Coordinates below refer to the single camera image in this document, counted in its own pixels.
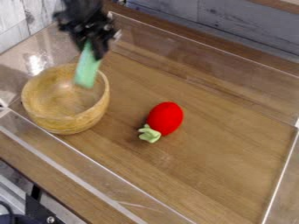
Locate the black clamp with cable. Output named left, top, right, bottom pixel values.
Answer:
left=0, top=185, right=66, bottom=224

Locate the red plush strawberry toy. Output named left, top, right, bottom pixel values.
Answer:
left=138, top=101, right=185, bottom=144

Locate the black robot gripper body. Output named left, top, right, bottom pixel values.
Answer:
left=52, top=0, right=119, bottom=44

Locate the brown wooden bowl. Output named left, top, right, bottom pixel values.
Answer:
left=22, top=63, right=110, bottom=135

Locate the clear acrylic tray enclosure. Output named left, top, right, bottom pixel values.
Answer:
left=0, top=17, right=299, bottom=224

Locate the green rectangular block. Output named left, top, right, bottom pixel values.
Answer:
left=74, top=41, right=100, bottom=88

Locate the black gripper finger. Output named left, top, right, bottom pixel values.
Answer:
left=72, top=34, right=91, bottom=51
left=90, top=37, right=112, bottom=60

